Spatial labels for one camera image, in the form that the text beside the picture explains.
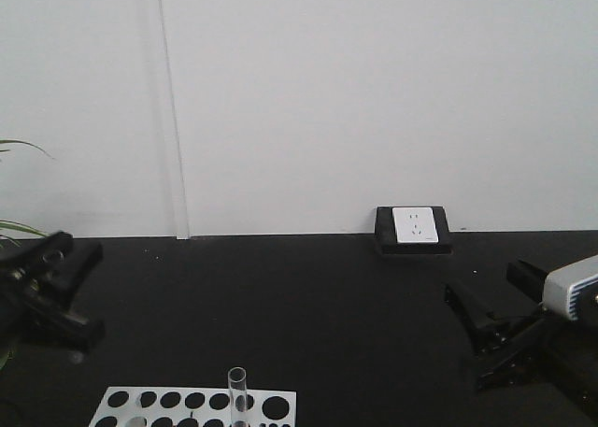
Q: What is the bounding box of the white wall cable conduit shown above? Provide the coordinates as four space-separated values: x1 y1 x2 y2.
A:
155 0 192 239

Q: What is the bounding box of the tall clear test tube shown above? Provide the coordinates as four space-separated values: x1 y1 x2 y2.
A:
228 366 249 427

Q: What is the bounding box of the green spider plant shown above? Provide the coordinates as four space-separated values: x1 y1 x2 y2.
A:
1 138 54 370

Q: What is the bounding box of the short clear test tube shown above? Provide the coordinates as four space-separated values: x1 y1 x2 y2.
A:
41 249 64 272

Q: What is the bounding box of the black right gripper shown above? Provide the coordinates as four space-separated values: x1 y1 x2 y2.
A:
444 260 597 422

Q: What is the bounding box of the white test tube rack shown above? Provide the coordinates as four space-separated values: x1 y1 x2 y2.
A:
90 386 296 426

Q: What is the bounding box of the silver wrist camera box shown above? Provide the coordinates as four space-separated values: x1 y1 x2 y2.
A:
541 255 597 321

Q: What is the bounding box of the white socket on black box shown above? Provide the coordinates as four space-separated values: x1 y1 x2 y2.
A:
374 206 453 256

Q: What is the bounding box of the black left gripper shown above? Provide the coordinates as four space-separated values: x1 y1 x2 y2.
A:
1 231 105 352

